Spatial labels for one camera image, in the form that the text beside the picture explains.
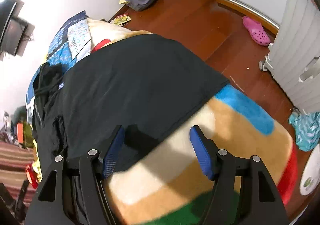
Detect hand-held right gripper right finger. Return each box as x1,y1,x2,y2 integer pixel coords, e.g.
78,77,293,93
189,125,290,225

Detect white round appliance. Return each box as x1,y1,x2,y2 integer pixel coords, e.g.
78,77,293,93
299,145,320,196

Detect blue printed quilt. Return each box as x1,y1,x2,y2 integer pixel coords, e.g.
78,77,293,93
25,11,92,125

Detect white oil heater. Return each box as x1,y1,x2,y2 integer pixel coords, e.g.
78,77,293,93
259,0,320,115

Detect plush colour-block blanket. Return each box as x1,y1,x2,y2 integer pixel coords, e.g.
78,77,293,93
86,17,299,225

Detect teal patterned cloth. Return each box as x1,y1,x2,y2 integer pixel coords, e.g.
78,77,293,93
289,112,320,152

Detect black t-shirt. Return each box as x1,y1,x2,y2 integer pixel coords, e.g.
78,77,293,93
59,34,230,173

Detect yellow booklets on floor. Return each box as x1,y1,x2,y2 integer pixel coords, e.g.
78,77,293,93
110,13,132,27

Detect red plastic item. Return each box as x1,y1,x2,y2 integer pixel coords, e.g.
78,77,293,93
25,164,41,190

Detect wooden door frame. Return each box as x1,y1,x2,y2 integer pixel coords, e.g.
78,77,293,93
206,0,280,36

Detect black zip jacket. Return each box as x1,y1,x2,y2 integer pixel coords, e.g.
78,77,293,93
31,62,69,165

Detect black wall television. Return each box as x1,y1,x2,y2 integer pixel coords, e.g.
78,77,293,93
0,0,35,62

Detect red striped curtain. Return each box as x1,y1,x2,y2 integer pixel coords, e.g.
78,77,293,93
0,132,38,205

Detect pink clog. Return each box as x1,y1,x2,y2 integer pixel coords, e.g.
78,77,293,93
242,16,271,47

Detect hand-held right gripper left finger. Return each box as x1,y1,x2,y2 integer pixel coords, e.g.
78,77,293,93
25,125,125,225

